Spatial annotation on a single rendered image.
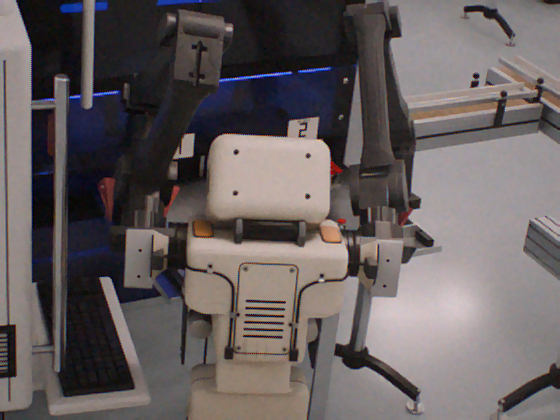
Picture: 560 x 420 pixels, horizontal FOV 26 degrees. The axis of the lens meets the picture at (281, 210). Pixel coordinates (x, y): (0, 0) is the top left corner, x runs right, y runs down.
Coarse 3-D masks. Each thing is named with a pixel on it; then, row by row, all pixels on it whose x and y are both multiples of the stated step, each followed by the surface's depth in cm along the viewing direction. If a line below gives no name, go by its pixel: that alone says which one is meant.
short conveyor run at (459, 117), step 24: (432, 96) 339; (456, 96) 344; (480, 96) 351; (504, 96) 338; (528, 96) 348; (432, 120) 332; (456, 120) 336; (480, 120) 340; (504, 120) 345; (528, 120) 349; (432, 144) 336; (456, 144) 340
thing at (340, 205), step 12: (348, 168) 305; (348, 180) 306; (336, 192) 300; (348, 192) 300; (336, 204) 294; (348, 204) 295; (336, 216) 289; (348, 216) 290; (348, 228) 284; (408, 228) 282
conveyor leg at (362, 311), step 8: (360, 288) 358; (360, 296) 359; (368, 296) 358; (360, 304) 360; (368, 304) 360; (360, 312) 361; (368, 312) 362; (360, 320) 362; (368, 320) 364; (352, 328) 365; (360, 328) 364; (352, 336) 366; (360, 336) 365; (352, 344) 367; (360, 344) 367; (360, 352) 368
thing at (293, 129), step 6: (300, 120) 296; (306, 120) 297; (312, 120) 298; (288, 126) 295; (294, 126) 296; (300, 126) 297; (312, 126) 298; (288, 132) 296; (294, 132) 297; (306, 132) 298; (312, 132) 299; (306, 138) 299; (312, 138) 300
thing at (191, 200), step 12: (192, 180) 298; (204, 180) 299; (180, 192) 292; (192, 192) 292; (204, 192) 293; (180, 204) 287; (192, 204) 287; (204, 204) 288; (168, 216) 281; (180, 216) 282
